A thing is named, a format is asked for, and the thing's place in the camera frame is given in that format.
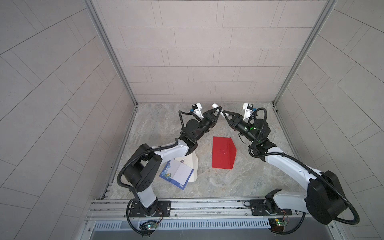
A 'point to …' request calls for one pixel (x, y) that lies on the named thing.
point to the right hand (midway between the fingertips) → (221, 114)
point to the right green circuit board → (277, 224)
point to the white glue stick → (214, 105)
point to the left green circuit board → (149, 226)
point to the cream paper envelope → (190, 160)
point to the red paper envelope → (223, 152)
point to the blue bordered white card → (177, 173)
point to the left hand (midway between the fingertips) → (226, 109)
